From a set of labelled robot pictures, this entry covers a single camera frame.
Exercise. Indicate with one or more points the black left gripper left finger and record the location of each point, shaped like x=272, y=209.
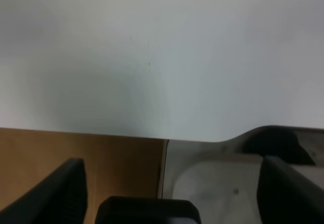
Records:
x=61, y=197

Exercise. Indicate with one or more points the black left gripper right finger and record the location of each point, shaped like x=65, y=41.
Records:
x=286, y=196

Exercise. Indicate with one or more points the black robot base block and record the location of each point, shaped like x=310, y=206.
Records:
x=146, y=210

